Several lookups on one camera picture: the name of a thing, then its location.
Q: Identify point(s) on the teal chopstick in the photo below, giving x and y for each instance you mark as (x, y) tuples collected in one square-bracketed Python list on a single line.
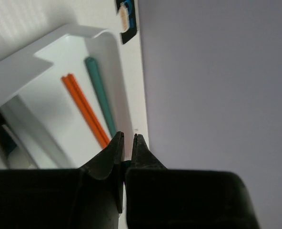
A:
[(97, 83)]

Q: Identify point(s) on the white cutlery tray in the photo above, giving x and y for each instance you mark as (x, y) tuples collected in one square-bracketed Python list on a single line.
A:
[(50, 106)]

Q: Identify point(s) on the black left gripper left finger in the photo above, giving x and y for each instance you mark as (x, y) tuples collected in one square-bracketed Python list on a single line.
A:
[(88, 197)]

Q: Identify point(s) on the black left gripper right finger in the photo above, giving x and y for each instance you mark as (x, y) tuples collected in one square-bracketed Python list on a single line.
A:
[(162, 198)]

